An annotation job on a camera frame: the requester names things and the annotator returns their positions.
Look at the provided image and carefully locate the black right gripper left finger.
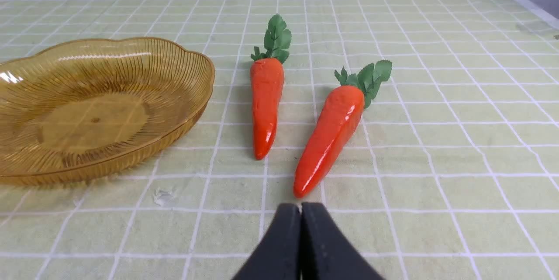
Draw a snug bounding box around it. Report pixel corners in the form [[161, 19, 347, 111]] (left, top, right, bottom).
[[233, 203, 301, 280]]

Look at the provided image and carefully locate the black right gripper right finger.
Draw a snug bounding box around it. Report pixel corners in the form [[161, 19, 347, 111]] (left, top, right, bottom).
[[300, 202, 384, 280]]

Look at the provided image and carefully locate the orange toy carrot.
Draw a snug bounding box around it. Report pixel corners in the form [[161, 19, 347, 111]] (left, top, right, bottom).
[[292, 59, 393, 198], [250, 14, 292, 160]]

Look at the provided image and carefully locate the green checkered tablecloth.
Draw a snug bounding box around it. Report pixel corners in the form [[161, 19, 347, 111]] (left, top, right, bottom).
[[1, 0, 558, 280]]

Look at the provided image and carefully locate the amber plastic ribbed plate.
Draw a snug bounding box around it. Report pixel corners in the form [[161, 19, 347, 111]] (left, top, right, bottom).
[[0, 37, 215, 185]]

